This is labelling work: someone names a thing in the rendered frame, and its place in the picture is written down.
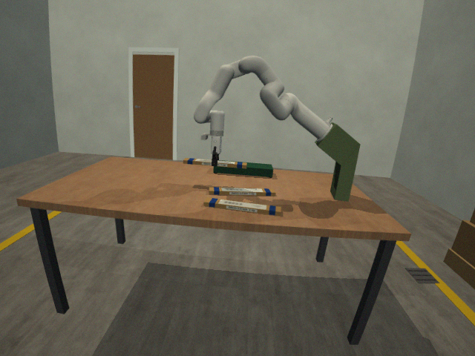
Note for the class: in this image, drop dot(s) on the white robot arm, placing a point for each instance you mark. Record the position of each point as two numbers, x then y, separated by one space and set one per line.
273 88

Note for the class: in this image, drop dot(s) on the tan box with blue bands and white label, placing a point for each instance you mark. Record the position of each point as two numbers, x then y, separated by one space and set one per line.
242 191
243 206
219 163

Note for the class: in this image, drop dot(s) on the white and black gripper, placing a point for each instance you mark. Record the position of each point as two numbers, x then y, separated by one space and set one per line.
216 148

